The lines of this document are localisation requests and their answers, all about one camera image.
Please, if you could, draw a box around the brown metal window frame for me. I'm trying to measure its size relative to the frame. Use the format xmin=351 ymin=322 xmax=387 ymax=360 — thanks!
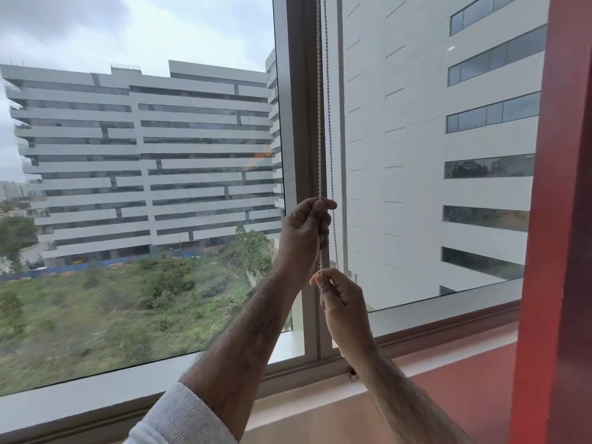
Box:
xmin=0 ymin=0 xmax=551 ymax=444

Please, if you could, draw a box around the white beaded blind chain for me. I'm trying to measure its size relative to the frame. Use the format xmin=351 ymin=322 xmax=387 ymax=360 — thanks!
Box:
xmin=315 ymin=0 xmax=347 ymax=306

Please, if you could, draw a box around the white striped office building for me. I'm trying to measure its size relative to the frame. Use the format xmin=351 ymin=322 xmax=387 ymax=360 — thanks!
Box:
xmin=0 ymin=47 xmax=286 ymax=273

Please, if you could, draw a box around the green tree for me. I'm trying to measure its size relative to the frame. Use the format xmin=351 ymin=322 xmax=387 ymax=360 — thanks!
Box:
xmin=235 ymin=225 xmax=274 ymax=285

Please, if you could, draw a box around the person's left hand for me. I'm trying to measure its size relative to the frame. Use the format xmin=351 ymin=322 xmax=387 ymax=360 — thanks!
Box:
xmin=277 ymin=197 xmax=338 ymax=286

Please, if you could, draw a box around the green overgrown field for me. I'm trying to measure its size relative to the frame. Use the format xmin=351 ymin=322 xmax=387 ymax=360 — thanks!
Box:
xmin=0 ymin=236 xmax=293 ymax=397

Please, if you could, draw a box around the white knit sleeve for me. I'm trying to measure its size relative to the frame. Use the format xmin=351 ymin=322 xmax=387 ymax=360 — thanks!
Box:
xmin=125 ymin=381 xmax=239 ymax=444

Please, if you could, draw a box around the person's right hand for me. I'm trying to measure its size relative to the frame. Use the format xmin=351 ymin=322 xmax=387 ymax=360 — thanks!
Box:
xmin=309 ymin=267 xmax=378 ymax=366

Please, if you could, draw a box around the person's right forearm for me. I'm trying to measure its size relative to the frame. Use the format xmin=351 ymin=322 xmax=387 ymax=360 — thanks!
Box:
xmin=340 ymin=344 xmax=475 ymax=444

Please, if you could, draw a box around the person's left forearm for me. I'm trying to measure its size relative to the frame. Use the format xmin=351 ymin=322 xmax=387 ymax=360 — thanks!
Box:
xmin=179 ymin=265 xmax=310 ymax=442

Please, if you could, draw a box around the white tall office building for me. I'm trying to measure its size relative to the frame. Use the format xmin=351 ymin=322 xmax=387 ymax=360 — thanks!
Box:
xmin=339 ymin=0 xmax=551 ymax=311

